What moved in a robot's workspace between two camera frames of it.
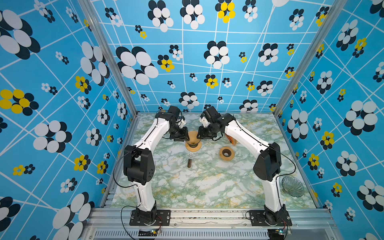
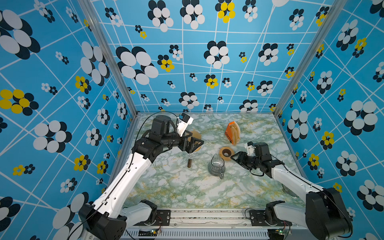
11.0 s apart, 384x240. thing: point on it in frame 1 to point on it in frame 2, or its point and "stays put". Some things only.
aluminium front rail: [114, 224] stays put
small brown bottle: [191, 155] stays put
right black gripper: [202, 135] to [241, 157]
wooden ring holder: [226, 153] stays put
